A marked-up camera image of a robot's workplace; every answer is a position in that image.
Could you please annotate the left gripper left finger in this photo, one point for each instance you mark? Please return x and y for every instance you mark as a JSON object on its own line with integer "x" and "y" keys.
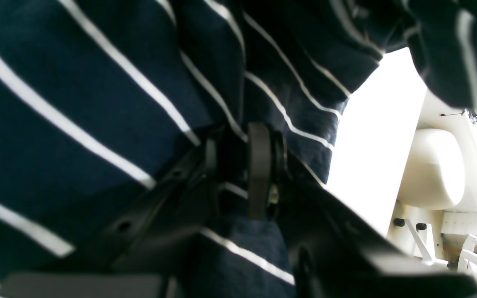
{"x": 142, "y": 253}

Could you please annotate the navy white striped t-shirt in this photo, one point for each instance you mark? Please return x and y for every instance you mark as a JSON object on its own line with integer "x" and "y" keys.
{"x": 99, "y": 99}

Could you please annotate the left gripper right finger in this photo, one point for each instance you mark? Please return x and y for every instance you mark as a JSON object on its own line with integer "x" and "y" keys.
{"x": 333, "y": 252}

